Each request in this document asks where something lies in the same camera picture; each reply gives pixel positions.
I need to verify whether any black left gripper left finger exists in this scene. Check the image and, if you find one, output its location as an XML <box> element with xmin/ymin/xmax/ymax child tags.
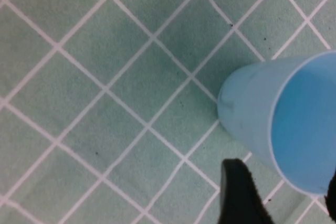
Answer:
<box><xmin>218</xmin><ymin>158</ymin><xmax>275</xmax><ymax>224</ymax></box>

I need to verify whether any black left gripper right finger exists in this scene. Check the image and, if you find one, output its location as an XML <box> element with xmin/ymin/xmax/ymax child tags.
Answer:
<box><xmin>324</xmin><ymin>168</ymin><xmax>336</xmax><ymax>221</ymax></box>

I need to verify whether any light blue plastic cup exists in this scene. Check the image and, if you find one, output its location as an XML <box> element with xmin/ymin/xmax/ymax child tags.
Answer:
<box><xmin>216</xmin><ymin>50</ymin><xmax>336</xmax><ymax>196</ymax></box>

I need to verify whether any green checkered tablecloth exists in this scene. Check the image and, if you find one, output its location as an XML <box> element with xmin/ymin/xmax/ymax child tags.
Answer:
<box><xmin>0</xmin><ymin>0</ymin><xmax>336</xmax><ymax>224</ymax></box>

